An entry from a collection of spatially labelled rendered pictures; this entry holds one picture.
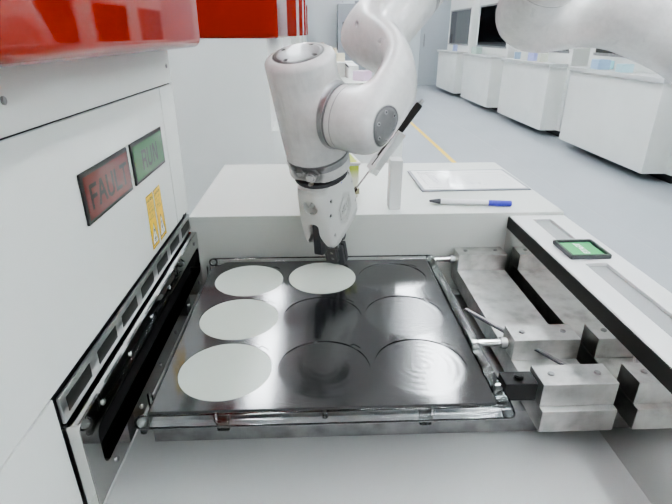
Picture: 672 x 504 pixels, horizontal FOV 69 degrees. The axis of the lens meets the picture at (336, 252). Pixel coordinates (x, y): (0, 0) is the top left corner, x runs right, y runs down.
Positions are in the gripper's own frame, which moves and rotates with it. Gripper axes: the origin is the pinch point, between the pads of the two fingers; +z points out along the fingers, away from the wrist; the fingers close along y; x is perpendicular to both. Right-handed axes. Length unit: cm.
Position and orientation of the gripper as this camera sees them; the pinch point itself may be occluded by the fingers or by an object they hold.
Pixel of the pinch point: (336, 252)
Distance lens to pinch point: 77.7
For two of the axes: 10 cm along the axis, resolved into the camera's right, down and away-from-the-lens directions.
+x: -9.2, -1.6, 3.6
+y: 3.7, -6.7, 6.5
